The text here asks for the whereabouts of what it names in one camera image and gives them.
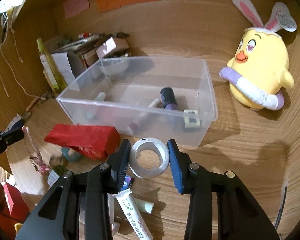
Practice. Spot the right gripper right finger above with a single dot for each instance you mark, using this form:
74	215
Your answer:
240	216

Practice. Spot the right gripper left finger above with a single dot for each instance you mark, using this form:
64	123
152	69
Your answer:
56	216

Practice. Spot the white ointment tube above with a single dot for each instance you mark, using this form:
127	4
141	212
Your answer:
129	207

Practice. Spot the pale green lip balm stick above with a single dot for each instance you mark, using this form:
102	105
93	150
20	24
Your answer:
144	206

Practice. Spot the white tape roll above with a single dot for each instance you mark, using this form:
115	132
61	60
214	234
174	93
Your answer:
149	158

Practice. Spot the dark purple bottle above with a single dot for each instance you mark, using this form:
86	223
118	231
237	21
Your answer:
168	98

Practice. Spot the dark blue foil sachet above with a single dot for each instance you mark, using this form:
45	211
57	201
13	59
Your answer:
127	183

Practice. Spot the light blue tape roll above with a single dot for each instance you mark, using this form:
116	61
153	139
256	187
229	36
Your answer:
71	155

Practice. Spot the yellow green lotion bottle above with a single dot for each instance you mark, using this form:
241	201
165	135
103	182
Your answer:
50	67

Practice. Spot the pink capped tube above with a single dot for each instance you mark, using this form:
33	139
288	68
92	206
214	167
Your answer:
138	122

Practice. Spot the pale green small tube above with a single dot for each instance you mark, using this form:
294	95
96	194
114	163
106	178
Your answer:
93	110

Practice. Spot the clear plastic storage bin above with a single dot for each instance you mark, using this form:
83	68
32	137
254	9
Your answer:
130	93

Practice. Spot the red white marker pen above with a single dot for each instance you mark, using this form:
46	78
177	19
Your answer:
88	35

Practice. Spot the white bowl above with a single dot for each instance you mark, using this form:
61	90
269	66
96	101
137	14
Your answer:
113	66

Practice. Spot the yellow chick plush toy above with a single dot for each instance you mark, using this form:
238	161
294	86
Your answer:
260	67

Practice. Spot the small pink white carton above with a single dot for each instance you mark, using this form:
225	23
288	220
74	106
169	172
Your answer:
111	46

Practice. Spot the pink sticky note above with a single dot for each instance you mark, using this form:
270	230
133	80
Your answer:
74	7

